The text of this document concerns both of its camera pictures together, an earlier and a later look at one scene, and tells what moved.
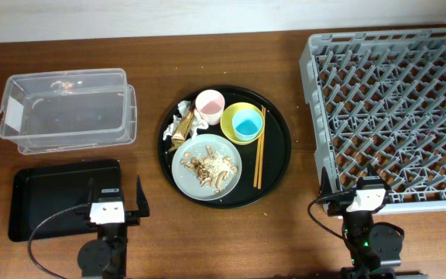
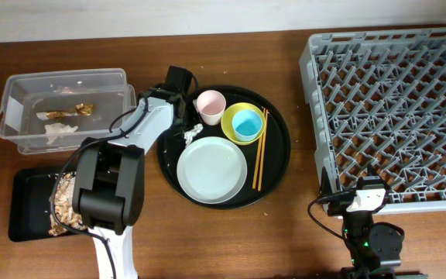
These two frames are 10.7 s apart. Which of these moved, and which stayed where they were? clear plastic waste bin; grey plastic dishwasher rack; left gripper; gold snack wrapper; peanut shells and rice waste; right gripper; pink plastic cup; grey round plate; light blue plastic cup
Moved: grey round plate; peanut shells and rice waste; gold snack wrapper; left gripper
Stayed: light blue plastic cup; clear plastic waste bin; right gripper; pink plastic cup; grey plastic dishwasher rack
